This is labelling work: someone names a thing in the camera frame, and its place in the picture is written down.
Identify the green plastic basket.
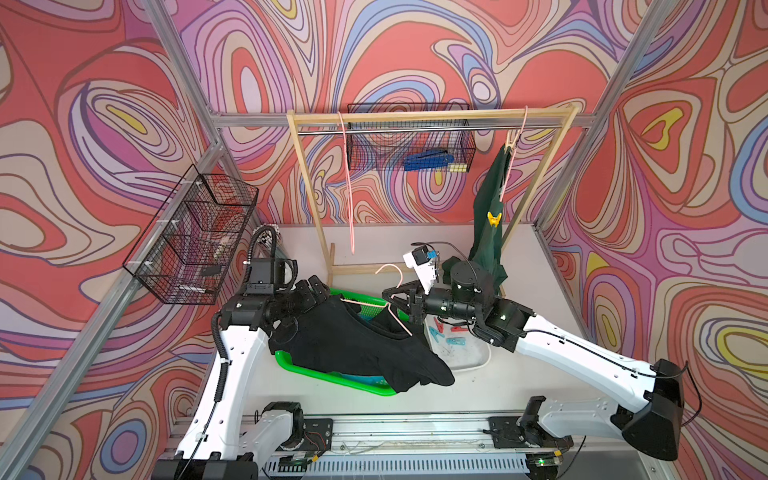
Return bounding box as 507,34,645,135
274,288,397,397

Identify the yellow plastic clothespin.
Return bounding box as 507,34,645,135
487,211,503,228

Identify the wooden clothes rack frame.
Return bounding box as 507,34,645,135
286,104,580,283

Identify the pink hanger of teal shirt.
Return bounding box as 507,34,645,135
337,111,356,255

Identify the white plastic tray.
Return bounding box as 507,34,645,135
425,317,491,372

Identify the black wire basket back wall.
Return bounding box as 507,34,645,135
346,118,476,173

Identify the blue item in basket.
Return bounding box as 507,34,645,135
403,150,454,172

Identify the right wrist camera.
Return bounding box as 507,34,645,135
403,244,438,294

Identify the black wire basket wall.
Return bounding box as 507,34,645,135
346,118,476,173
122,166,259,305

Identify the pink hanger of green shirt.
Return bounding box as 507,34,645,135
499,105,529,201

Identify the dark green t-shirt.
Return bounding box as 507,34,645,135
443,146,509,296

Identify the metal hanging rod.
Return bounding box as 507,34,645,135
298,124,561,137

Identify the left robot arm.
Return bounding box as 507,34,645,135
151,225,330,479

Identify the black wire basket left wall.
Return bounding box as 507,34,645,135
122,166,259,305

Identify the black t-shirt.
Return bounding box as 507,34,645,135
269,295,455,393

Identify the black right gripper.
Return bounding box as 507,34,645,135
382,277,479,325

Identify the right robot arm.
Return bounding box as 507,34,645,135
382,261,686,461

